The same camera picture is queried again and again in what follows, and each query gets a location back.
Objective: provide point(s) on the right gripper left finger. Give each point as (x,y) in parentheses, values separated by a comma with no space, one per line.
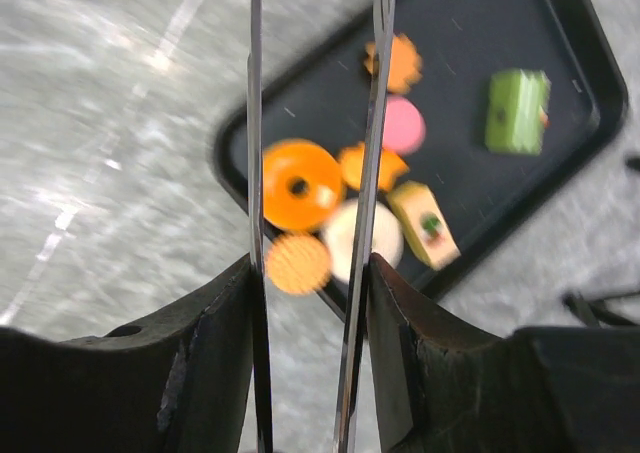
(176,380)

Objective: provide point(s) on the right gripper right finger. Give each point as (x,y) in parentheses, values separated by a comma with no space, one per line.
(444,385)

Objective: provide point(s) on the round orange cracker biscuit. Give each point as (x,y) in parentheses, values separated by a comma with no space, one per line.
(298,263)

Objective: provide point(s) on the white cream donut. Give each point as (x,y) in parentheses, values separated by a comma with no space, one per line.
(339,232)

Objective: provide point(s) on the yellow layered cake slice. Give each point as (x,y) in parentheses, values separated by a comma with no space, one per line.
(423,224)

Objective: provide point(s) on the chocolate sprinkled donut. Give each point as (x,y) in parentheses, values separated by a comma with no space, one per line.
(303,185)

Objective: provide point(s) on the metal tongs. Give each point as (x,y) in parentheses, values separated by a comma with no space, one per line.
(355,325)

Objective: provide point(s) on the orange fish cookie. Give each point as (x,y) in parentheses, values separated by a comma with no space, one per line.
(391,167)

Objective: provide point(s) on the pink macaron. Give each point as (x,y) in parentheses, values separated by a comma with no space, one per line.
(404,126)

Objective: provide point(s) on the green layered cake slice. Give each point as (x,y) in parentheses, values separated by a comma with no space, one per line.
(517,114)

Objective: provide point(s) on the orange flower cookie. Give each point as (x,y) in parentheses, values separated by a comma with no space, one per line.
(405,65)

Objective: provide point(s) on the black tripod stand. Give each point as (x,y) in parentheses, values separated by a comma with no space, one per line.
(594,311)

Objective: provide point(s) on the black serving tray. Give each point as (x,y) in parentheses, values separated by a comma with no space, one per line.
(462,44)

